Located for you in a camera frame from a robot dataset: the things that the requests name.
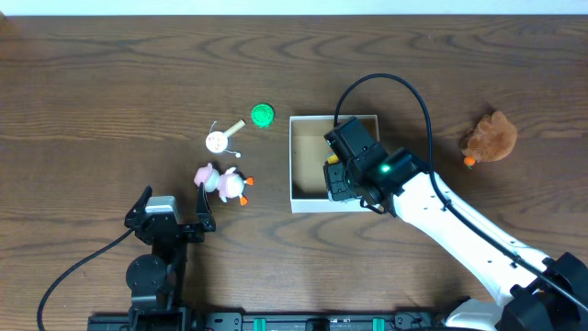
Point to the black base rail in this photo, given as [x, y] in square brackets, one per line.
[275, 322]

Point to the grey yellow toy truck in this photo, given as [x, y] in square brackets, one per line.
[332, 159]

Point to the green round lid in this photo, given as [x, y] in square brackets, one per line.
[262, 115]

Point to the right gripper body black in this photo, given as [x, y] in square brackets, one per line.
[336, 185]

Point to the pink white duck toy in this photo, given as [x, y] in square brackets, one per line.
[229, 185]

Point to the white cardboard box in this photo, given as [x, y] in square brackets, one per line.
[308, 152]

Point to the brown plush toy with carrot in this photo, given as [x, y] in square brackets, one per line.
[490, 140]

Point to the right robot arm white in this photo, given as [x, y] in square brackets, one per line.
[529, 289]

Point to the small white rattle drum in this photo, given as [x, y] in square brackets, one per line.
[217, 142]

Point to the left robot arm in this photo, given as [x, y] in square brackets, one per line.
[156, 279]

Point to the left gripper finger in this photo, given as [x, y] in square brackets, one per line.
[203, 211]
[136, 216]

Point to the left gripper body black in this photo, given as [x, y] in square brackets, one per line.
[170, 229]

